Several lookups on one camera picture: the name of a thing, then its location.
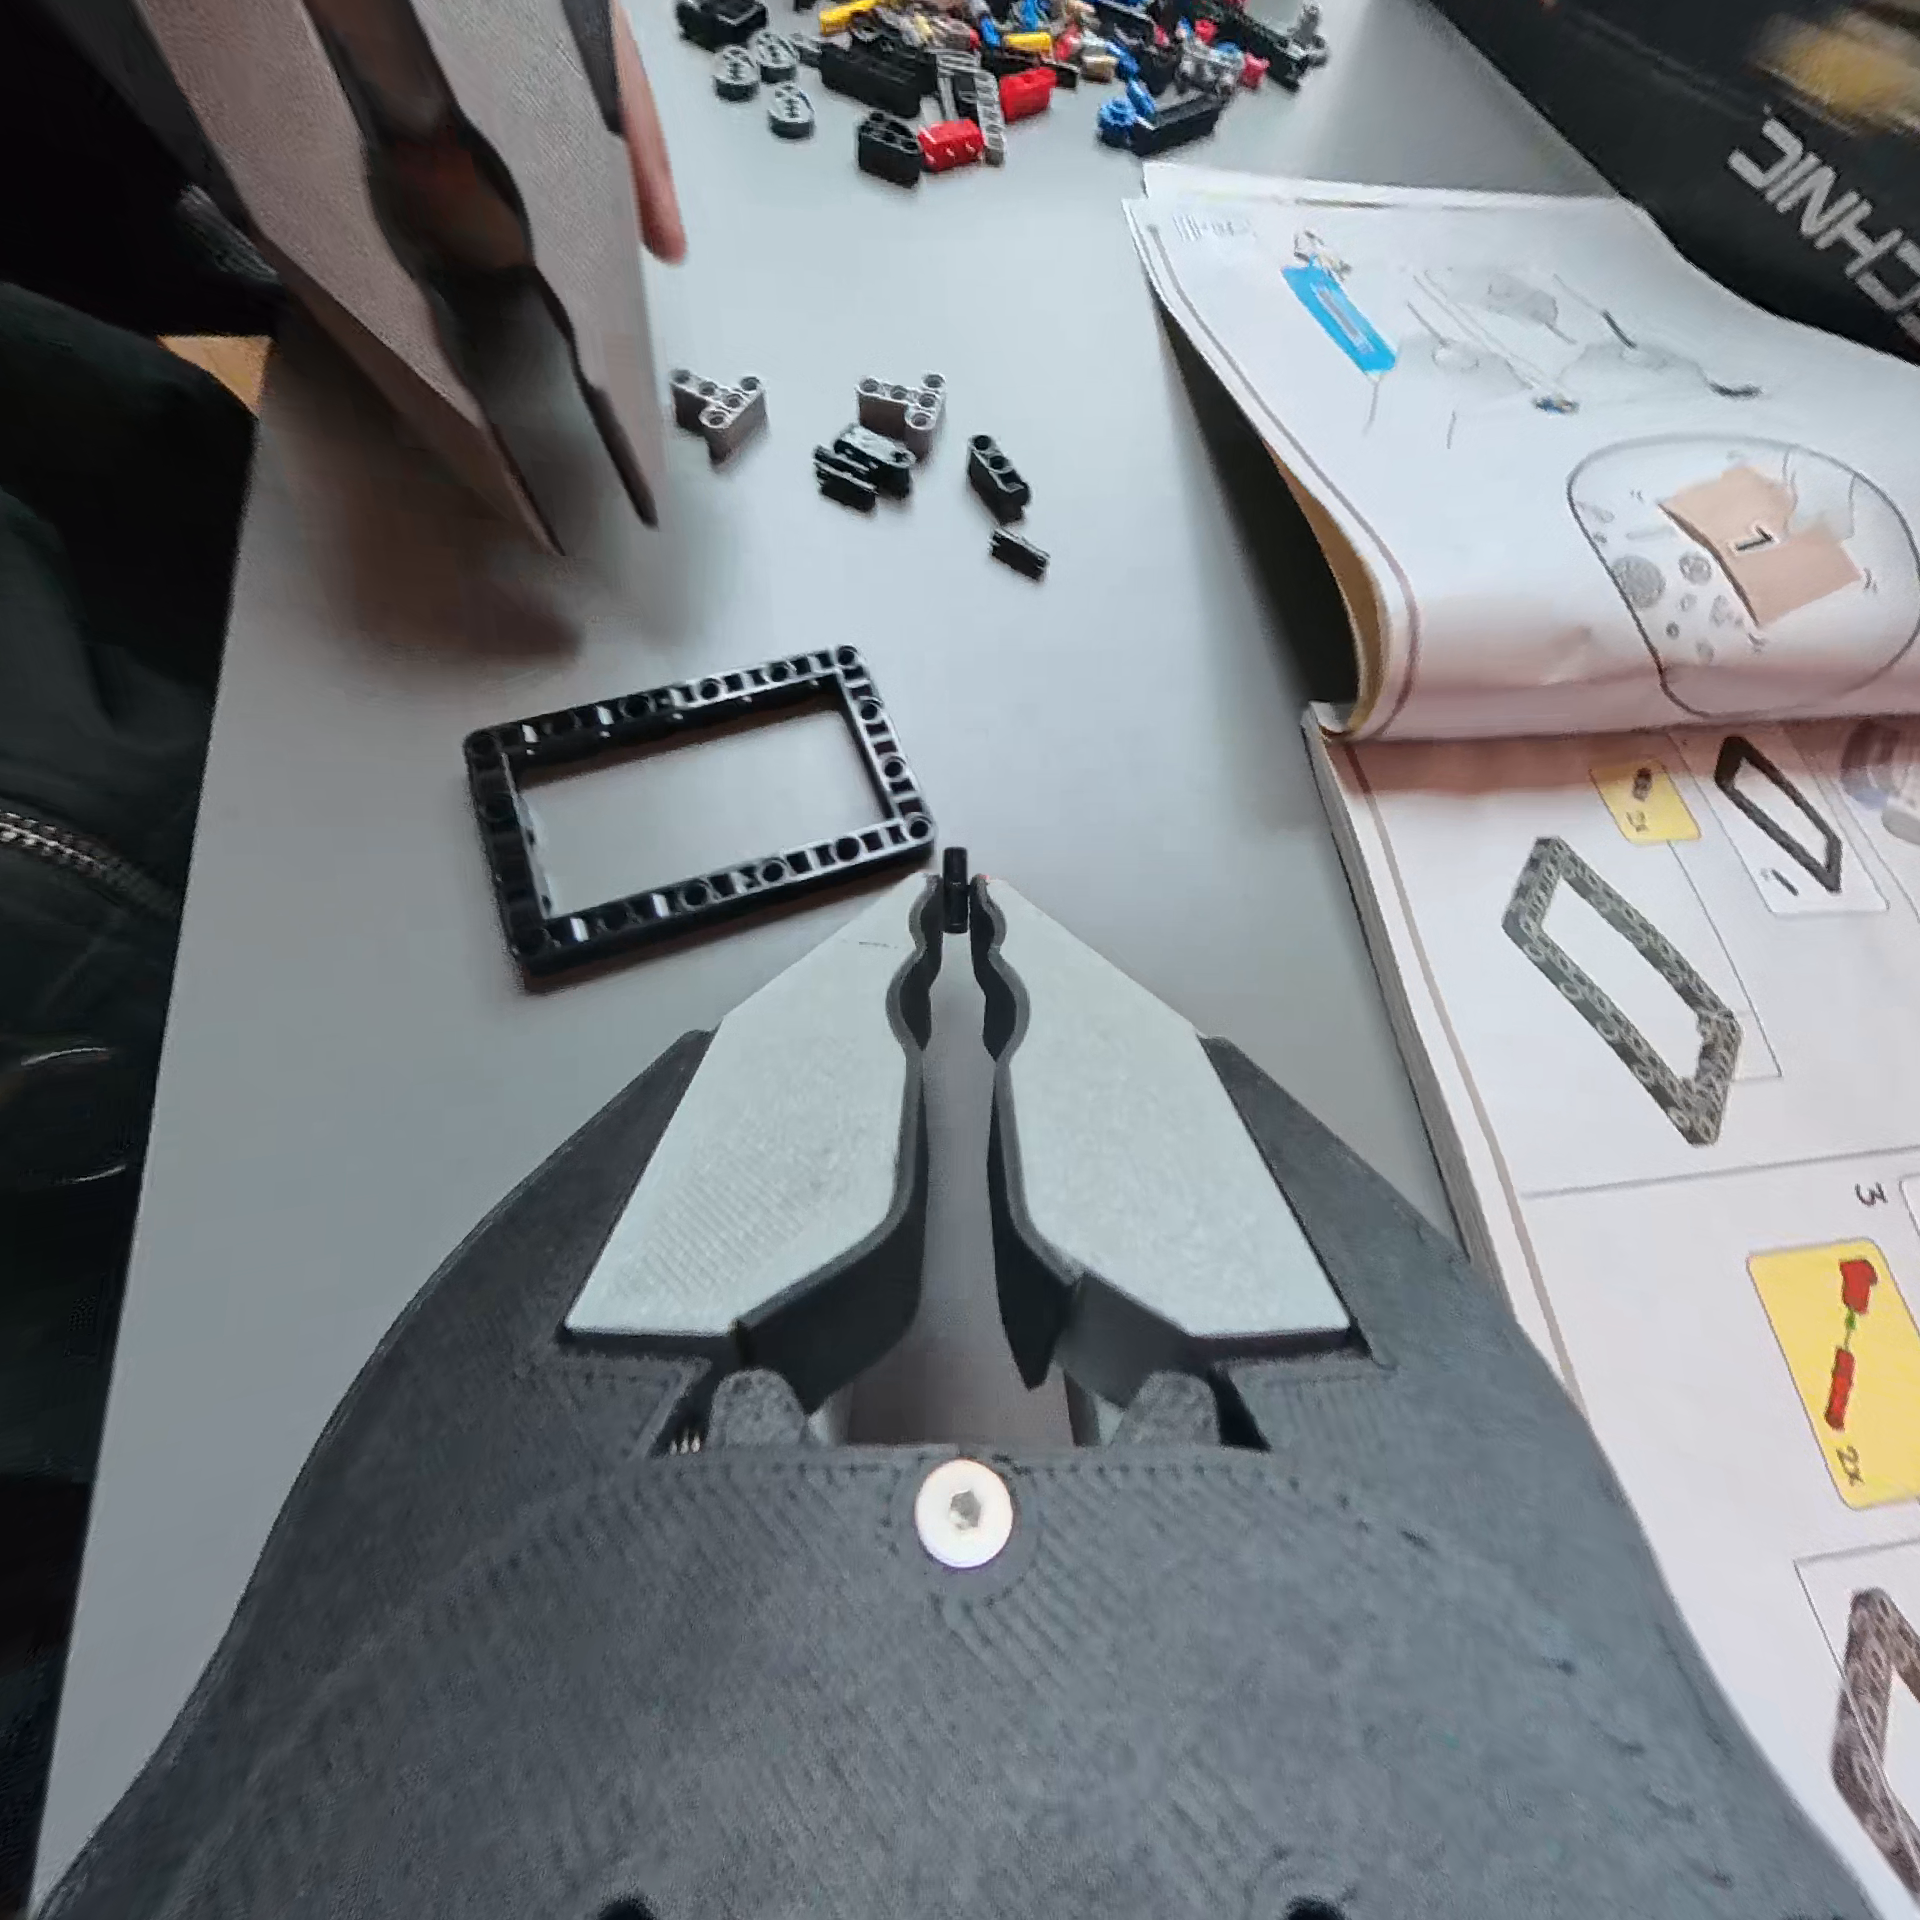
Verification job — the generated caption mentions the black lego set box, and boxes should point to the black lego set box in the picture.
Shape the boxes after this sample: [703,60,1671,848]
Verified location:
[1422,0,1920,366]

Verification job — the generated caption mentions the black lego frame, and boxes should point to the black lego frame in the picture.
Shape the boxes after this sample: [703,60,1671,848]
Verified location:
[458,642,942,979]

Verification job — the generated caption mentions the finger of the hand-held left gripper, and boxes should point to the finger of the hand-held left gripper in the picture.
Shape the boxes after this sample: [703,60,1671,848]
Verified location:
[431,0,669,527]
[134,0,570,554]

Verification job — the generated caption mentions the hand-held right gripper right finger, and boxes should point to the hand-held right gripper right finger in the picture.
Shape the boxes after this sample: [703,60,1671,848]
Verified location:
[972,873,1351,1392]

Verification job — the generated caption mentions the person's left hand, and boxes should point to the person's left hand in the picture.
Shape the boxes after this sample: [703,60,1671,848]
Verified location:
[612,0,692,268]

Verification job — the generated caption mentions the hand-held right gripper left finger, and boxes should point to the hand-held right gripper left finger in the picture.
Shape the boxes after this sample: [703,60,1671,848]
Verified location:
[563,873,939,1407]

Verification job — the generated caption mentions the pile of lego pieces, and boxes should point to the pile of lego pieces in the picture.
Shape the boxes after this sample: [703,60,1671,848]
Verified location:
[671,0,1332,192]

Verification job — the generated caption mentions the grey lego piece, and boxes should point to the grey lego piece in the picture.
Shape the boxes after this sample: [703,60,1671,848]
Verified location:
[666,366,773,467]
[852,368,953,462]

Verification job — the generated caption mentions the open instruction booklet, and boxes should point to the open instruction booklet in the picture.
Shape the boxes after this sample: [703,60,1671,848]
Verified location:
[1121,153,1920,1920]

